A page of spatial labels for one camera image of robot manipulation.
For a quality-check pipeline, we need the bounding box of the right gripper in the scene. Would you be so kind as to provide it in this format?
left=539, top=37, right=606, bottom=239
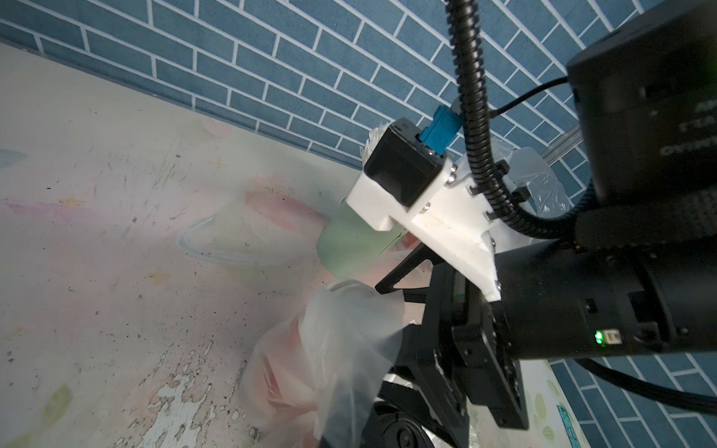
left=375, top=244, right=530, bottom=447

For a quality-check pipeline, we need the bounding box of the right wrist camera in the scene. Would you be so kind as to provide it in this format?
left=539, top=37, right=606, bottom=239
left=345, top=106, right=500, bottom=302

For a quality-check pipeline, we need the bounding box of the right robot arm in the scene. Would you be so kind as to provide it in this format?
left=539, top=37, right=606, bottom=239
left=360, top=1, right=716, bottom=447

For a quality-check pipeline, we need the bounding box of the green straw holder cup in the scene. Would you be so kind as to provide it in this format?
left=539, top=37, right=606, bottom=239
left=317, top=202, right=407, bottom=277

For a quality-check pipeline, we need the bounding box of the red cup black lid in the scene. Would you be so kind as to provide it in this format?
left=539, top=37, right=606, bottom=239
left=360, top=401, right=434, bottom=448

